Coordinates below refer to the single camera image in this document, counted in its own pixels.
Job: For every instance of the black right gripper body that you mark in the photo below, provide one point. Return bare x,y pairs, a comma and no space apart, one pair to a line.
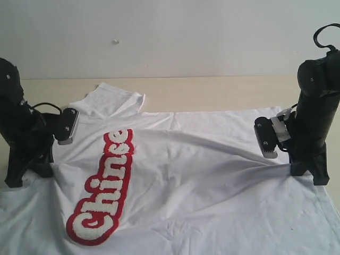
309,155

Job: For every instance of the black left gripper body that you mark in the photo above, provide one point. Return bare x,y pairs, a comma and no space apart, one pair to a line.
30,143

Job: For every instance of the white t-shirt red lettering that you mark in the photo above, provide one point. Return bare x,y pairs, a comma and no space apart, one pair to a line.
166,183

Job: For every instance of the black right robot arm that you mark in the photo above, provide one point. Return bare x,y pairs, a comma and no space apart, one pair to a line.
318,102

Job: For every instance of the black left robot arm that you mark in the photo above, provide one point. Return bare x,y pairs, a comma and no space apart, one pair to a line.
13,104

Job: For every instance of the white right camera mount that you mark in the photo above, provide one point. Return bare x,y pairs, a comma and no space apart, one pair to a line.
280,128

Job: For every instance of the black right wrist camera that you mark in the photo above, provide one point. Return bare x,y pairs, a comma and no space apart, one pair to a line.
266,137

